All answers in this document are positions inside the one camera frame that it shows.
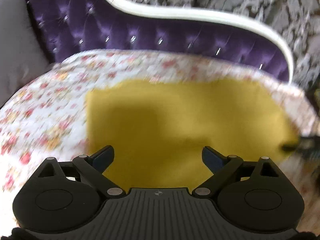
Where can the purple tufted chaise backrest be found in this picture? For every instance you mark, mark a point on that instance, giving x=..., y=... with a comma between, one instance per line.
x=71, y=26

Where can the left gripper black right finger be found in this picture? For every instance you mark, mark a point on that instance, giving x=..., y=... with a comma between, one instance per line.
x=223, y=170

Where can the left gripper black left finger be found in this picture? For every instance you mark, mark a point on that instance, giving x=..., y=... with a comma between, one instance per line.
x=91, y=169

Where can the grey satin cushion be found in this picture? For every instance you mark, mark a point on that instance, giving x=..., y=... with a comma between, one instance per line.
x=23, y=55

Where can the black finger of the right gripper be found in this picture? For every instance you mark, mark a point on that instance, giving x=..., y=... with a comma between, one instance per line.
x=307, y=147

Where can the mustard yellow knit sweater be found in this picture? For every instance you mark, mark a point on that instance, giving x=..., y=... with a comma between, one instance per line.
x=158, y=130

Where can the floral quilted bedspread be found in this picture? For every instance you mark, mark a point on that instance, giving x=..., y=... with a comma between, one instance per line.
x=47, y=117

